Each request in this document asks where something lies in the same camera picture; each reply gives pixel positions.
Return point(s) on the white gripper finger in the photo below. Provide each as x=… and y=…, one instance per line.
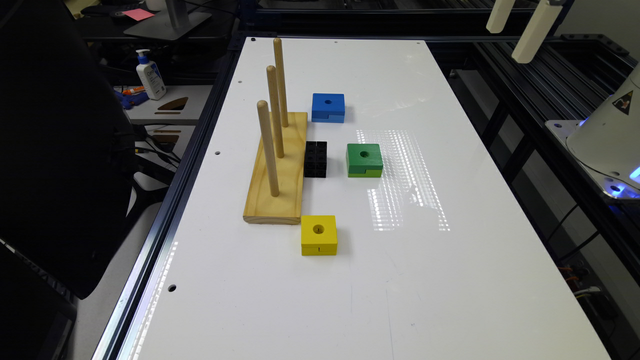
x=539, y=26
x=499, y=15

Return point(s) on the middle wooden peg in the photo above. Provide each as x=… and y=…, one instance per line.
x=275, y=110

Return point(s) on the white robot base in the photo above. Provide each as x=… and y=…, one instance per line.
x=606, y=144

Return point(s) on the front wooden peg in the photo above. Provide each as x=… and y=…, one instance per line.
x=268, y=146

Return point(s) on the blue tool with orange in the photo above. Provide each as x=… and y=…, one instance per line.
x=132, y=97

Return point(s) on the wooden peg base board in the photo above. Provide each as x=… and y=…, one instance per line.
x=285, y=209

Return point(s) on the black cube block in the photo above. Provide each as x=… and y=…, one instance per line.
x=315, y=162

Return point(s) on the wooden peg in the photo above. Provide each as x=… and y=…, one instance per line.
x=268, y=146
x=280, y=75
x=275, y=110

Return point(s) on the monitor stand base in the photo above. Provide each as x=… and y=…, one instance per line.
x=171, y=24

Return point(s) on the lotion pump bottle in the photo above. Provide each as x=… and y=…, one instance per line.
x=150, y=76

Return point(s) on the rear wooden peg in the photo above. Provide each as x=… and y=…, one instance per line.
x=280, y=75

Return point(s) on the green block with hole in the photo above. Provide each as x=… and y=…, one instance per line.
x=364, y=160

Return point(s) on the yellow block with hole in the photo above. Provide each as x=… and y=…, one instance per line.
x=318, y=235

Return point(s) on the blue block with hole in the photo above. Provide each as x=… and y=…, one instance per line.
x=327, y=107

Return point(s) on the pink sticky note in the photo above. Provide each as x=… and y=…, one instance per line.
x=138, y=14

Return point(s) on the black office chair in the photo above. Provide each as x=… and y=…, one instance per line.
x=67, y=148

